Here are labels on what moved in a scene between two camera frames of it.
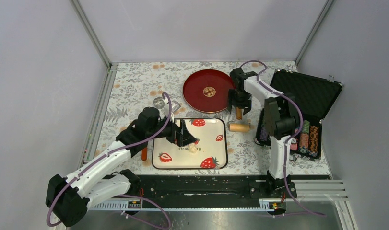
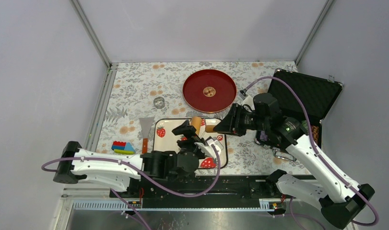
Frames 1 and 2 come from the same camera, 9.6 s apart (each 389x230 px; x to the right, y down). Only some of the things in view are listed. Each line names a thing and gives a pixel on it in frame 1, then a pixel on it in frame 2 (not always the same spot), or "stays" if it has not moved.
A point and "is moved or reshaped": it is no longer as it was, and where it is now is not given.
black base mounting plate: x=209 y=187 stays
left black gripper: x=180 y=136 -> x=186 y=131
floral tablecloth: x=192 y=90 stays
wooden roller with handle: x=239 y=125 is moved or reshaped
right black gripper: x=231 y=102 -> x=231 y=123
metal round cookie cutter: x=159 y=102 stays
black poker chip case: x=314 y=96 stays
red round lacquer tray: x=206 y=91 stays
